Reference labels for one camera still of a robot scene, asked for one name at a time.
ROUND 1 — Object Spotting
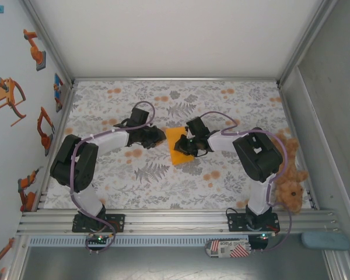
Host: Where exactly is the orange paper sheet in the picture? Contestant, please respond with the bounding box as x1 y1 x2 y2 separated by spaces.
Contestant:
165 125 195 166

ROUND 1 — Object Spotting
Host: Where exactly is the floral printed tablecloth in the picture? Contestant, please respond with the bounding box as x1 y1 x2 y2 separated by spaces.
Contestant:
43 80 315 211

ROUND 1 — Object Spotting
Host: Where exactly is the brown teddy bear plush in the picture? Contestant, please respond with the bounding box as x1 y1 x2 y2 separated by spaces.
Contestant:
268 127 310 216

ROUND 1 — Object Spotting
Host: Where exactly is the blue-grey oval pad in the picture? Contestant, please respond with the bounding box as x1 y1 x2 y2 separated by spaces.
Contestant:
301 232 350 251

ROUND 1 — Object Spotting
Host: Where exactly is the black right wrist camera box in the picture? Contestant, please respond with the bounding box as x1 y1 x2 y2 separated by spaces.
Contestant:
185 116 210 138

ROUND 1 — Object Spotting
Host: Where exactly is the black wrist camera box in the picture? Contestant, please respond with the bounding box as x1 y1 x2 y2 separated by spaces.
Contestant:
130 107 150 126
185 116 210 138

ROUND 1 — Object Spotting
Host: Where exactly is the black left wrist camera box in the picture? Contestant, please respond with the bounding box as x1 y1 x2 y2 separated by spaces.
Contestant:
130 107 150 126

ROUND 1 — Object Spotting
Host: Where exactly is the aluminium frame crossbar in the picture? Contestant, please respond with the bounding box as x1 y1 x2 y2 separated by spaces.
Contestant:
72 76 281 83

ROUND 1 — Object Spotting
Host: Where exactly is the aluminium mounting rail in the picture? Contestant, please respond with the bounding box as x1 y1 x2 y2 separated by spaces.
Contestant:
16 208 339 236

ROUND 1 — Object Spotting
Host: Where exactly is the aluminium frame bar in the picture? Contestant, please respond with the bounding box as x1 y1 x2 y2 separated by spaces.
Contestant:
36 82 78 211
278 83 319 211
4 235 30 280
323 250 350 280

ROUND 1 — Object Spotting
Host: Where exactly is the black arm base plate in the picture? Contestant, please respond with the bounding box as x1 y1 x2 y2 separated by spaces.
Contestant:
226 212 280 233
72 213 126 233

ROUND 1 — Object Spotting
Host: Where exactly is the white slotted cable duct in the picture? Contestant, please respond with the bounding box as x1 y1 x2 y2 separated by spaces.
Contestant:
29 236 250 246

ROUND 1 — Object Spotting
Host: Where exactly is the aluminium frame post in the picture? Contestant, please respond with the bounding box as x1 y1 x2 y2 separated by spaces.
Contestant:
275 0 339 87
20 0 76 88

